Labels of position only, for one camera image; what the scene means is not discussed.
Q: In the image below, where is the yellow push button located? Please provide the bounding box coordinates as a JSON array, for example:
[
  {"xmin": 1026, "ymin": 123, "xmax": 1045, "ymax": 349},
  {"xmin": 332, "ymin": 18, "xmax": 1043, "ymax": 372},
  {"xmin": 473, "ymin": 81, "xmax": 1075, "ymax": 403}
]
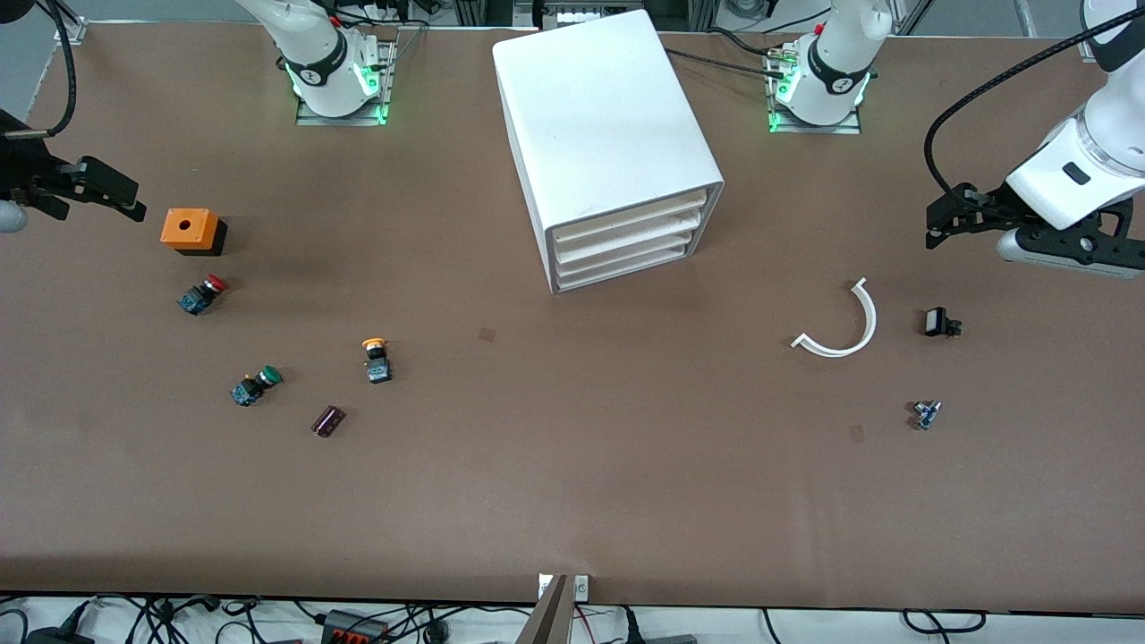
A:
[{"xmin": 360, "ymin": 336, "xmax": 395, "ymax": 386}]

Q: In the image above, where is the red push button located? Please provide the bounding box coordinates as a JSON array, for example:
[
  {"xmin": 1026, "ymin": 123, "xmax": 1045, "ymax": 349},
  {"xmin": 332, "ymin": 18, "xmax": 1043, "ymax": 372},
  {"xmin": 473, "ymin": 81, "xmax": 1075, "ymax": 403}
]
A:
[{"xmin": 176, "ymin": 274, "xmax": 229, "ymax": 317}]

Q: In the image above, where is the green push button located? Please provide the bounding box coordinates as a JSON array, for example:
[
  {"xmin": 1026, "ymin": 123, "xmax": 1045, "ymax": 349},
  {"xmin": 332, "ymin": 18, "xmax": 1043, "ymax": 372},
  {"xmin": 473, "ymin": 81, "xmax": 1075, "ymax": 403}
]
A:
[{"xmin": 230, "ymin": 364, "xmax": 284, "ymax": 409}]

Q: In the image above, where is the white drawer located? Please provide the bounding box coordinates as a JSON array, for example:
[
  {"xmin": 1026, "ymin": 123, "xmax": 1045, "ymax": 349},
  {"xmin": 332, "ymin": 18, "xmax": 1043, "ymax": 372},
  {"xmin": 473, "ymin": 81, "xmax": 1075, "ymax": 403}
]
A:
[
  {"xmin": 555, "ymin": 231, "xmax": 691, "ymax": 277},
  {"xmin": 553, "ymin": 211, "xmax": 705, "ymax": 264},
  {"xmin": 549, "ymin": 186, "xmax": 718, "ymax": 244}
]

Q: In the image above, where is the orange box with hole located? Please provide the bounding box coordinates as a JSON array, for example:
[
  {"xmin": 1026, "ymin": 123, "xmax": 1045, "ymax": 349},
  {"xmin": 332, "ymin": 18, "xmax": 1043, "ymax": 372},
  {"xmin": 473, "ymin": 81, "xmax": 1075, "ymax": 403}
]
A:
[{"xmin": 160, "ymin": 208, "xmax": 228, "ymax": 258}]

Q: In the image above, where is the black power strip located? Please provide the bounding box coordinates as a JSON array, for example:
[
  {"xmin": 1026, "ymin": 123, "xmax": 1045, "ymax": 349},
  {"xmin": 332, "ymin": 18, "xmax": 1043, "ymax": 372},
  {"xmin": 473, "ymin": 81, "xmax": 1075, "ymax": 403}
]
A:
[{"xmin": 320, "ymin": 609, "xmax": 391, "ymax": 644}]

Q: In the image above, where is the white curved plastic bracket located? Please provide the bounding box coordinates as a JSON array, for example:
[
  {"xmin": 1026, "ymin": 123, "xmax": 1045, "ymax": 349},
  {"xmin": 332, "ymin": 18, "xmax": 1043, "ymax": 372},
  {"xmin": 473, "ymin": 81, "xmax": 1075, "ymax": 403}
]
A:
[{"xmin": 790, "ymin": 276, "xmax": 878, "ymax": 360}]

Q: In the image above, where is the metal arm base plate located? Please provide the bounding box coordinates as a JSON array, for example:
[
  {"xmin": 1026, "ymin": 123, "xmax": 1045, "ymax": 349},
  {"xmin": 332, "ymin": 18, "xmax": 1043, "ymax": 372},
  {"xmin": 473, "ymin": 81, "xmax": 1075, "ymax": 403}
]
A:
[
  {"xmin": 767, "ymin": 45, "xmax": 865, "ymax": 136},
  {"xmin": 294, "ymin": 39, "xmax": 396, "ymax": 127}
]

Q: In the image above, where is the black braided base cable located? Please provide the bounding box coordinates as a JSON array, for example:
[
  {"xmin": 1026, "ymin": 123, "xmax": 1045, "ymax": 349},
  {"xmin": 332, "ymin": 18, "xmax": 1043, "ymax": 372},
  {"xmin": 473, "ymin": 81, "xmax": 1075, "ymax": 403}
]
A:
[{"xmin": 666, "ymin": 47, "xmax": 790, "ymax": 80}]

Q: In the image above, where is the black looped floor cable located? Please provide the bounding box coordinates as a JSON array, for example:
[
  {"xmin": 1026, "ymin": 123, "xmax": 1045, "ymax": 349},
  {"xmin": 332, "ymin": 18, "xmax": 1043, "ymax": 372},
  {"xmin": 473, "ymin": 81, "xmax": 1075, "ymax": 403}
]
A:
[{"xmin": 901, "ymin": 607, "xmax": 987, "ymax": 644}]

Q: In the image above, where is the white table edge bracket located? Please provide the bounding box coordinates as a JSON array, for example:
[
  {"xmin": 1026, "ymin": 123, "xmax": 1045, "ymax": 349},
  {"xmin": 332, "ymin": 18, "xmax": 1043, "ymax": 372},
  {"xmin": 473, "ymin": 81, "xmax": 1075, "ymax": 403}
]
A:
[{"xmin": 537, "ymin": 573, "xmax": 590, "ymax": 601}]

